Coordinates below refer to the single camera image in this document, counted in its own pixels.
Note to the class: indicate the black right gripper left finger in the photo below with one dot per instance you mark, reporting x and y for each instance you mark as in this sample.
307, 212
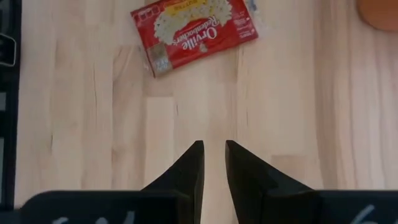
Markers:
140, 208

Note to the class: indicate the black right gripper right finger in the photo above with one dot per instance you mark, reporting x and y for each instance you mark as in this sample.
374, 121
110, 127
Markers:
280, 205

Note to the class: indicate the red Orville popcorn bag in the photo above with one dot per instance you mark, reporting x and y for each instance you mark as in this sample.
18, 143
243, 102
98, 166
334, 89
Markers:
199, 34

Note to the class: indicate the orange plastic basket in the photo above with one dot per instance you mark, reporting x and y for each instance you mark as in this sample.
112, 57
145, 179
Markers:
382, 12

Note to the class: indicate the black table edge rail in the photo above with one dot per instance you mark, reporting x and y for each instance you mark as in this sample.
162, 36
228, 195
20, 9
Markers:
12, 124

